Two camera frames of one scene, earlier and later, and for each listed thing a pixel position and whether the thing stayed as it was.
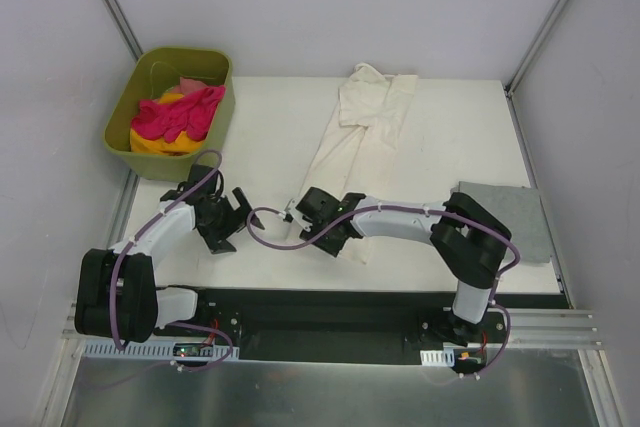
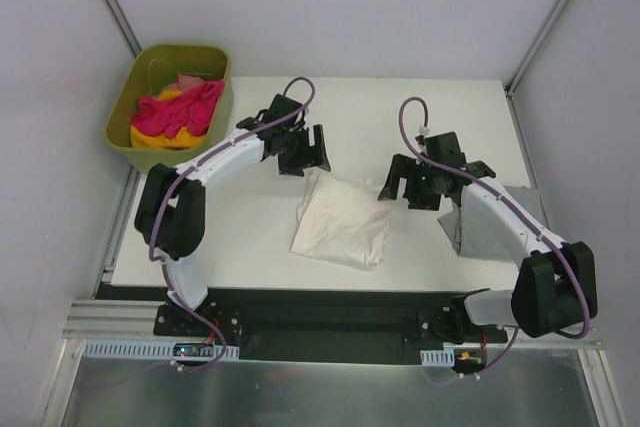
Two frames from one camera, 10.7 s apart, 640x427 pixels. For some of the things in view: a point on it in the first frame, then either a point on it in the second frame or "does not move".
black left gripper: [231, 220] to [298, 151]
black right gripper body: [304, 214] to [412, 182]
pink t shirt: [191, 114] does not move
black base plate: [350, 323] does not move
